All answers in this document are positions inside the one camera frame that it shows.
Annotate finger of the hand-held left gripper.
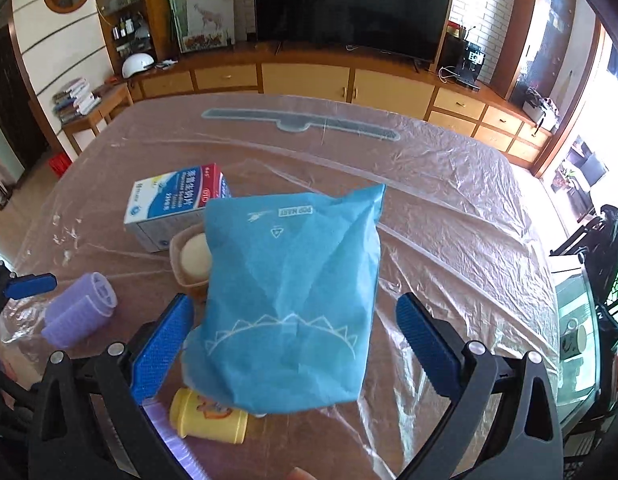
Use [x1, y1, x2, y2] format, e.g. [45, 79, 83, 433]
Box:
[0, 345, 44, 426]
[0, 262, 58, 328]

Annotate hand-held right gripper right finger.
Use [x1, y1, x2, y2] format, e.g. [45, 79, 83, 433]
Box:
[395, 292, 565, 480]

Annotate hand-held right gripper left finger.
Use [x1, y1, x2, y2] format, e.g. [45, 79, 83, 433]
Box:
[29, 292, 210, 480]

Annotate purple hair roller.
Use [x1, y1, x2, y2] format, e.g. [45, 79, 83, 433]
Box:
[41, 271, 118, 348]

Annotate brown paper tray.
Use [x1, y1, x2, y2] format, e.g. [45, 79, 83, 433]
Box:
[169, 224, 212, 303]

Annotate yellow plastic cup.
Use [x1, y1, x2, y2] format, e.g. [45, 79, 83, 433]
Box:
[169, 387, 249, 445]

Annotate blue non-woven bag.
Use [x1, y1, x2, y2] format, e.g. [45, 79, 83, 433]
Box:
[181, 183, 387, 415]

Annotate white and blue medicine box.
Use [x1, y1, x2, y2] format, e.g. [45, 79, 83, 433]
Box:
[123, 162, 233, 253]

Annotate white round pastry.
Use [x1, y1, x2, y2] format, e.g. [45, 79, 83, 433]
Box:
[181, 235, 211, 277]

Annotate red plastic basket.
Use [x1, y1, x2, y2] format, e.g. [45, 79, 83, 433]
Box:
[49, 152, 74, 178]

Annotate white mug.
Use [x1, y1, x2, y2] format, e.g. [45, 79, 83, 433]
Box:
[562, 317, 590, 361]

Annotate glass top table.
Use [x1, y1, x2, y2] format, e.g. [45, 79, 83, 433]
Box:
[559, 270, 618, 411]

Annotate dark wooden door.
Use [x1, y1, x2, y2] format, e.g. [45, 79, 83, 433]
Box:
[0, 25, 50, 171]

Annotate wooden side table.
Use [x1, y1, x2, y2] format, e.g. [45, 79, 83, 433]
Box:
[61, 82, 134, 156]

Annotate stack of books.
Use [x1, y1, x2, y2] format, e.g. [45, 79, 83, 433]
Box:
[51, 78, 102, 125]

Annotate black bag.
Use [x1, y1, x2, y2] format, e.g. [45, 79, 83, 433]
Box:
[579, 204, 618, 311]

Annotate white helmet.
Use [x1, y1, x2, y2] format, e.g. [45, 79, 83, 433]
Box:
[120, 51, 156, 80]

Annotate grey strip under plastic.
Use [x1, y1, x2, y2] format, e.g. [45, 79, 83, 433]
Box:
[201, 107, 401, 142]

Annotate white box device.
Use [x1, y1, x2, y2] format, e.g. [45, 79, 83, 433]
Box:
[522, 87, 560, 131]

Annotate row of small bottles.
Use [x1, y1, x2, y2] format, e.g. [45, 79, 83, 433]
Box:
[111, 15, 140, 41]

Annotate glass door display cabinet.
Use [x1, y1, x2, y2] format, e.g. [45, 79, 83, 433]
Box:
[91, 0, 177, 61]

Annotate black coffee machine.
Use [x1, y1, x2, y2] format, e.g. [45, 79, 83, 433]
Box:
[441, 35, 485, 92]

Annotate long wooden television cabinet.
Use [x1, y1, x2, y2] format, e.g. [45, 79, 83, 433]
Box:
[126, 42, 555, 171]

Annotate green edged glass panel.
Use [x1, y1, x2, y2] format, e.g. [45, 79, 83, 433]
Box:
[166, 0, 190, 53]

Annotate giraffe picture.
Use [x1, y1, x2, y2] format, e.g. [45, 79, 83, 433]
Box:
[181, 0, 236, 53]

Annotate tall wooden cabinet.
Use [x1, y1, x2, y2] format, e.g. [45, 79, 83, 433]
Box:
[492, 0, 605, 106]

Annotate black flat television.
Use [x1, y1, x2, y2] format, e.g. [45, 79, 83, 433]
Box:
[253, 0, 455, 63]

